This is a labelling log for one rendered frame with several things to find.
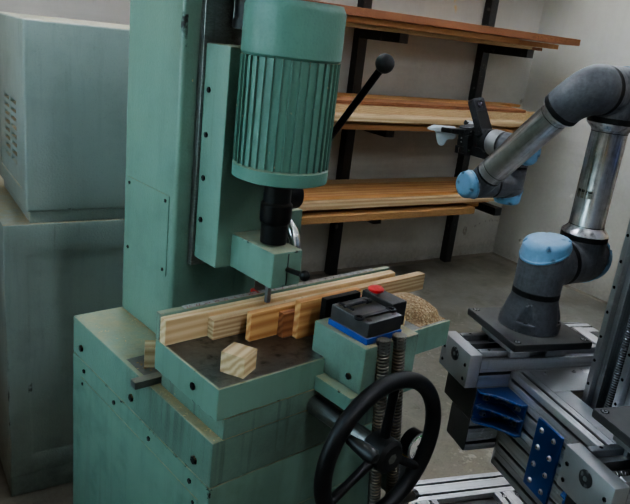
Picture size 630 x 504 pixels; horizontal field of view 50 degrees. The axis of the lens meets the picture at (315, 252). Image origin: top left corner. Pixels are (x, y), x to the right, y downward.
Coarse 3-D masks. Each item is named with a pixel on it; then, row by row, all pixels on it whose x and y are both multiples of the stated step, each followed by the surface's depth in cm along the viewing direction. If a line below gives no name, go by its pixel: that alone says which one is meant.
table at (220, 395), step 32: (448, 320) 147; (160, 352) 122; (192, 352) 120; (288, 352) 124; (416, 352) 142; (192, 384) 114; (224, 384) 110; (256, 384) 114; (288, 384) 119; (320, 384) 122; (224, 416) 111
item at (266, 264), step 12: (240, 240) 130; (252, 240) 129; (240, 252) 131; (252, 252) 128; (264, 252) 125; (276, 252) 124; (288, 252) 125; (300, 252) 127; (240, 264) 132; (252, 264) 128; (264, 264) 126; (276, 264) 124; (288, 264) 126; (300, 264) 128; (252, 276) 129; (264, 276) 126; (276, 276) 125; (288, 276) 127
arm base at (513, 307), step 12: (516, 288) 167; (516, 300) 167; (528, 300) 165; (540, 300) 164; (552, 300) 164; (504, 312) 169; (516, 312) 166; (528, 312) 165; (540, 312) 164; (552, 312) 165; (504, 324) 169; (516, 324) 166; (528, 324) 165; (540, 324) 164; (552, 324) 165; (540, 336) 165; (552, 336) 166
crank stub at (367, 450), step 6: (348, 438) 103; (354, 438) 103; (348, 444) 103; (354, 444) 102; (360, 444) 101; (366, 444) 101; (354, 450) 102; (360, 450) 101; (366, 450) 100; (372, 450) 100; (360, 456) 101; (366, 456) 100; (372, 456) 100; (378, 456) 100; (372, 462) 100
